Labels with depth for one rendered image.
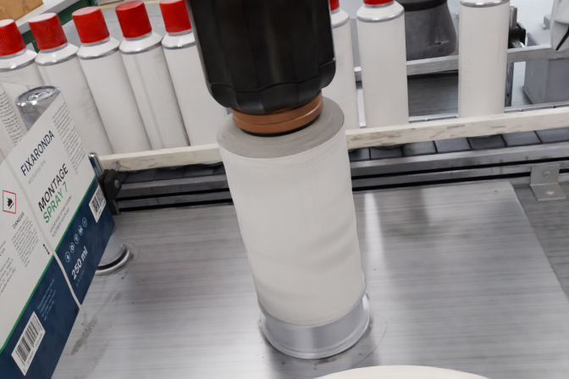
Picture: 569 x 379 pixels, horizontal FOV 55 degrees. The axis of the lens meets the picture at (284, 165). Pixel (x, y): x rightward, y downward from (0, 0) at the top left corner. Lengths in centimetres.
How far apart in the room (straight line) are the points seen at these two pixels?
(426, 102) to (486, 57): 26
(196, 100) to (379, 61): 21
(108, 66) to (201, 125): 13
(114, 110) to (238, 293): 29
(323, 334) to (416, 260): 13
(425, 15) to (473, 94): 33
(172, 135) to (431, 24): 49
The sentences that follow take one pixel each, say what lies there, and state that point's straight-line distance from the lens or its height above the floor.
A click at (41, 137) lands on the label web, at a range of 47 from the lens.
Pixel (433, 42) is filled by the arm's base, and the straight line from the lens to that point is 99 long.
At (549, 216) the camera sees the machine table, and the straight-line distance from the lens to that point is 65.
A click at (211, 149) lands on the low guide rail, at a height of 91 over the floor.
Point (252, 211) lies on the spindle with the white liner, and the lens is 36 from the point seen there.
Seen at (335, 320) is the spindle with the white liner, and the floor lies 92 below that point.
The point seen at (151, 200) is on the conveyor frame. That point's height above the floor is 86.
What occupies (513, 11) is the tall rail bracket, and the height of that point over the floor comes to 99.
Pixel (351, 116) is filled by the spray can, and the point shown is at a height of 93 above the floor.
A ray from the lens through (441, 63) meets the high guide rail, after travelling 69.
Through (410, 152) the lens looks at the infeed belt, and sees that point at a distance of 66.
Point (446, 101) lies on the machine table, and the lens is 89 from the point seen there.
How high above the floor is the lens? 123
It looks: 31 degrees down
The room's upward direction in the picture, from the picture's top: 11 degrees counter-clockwise
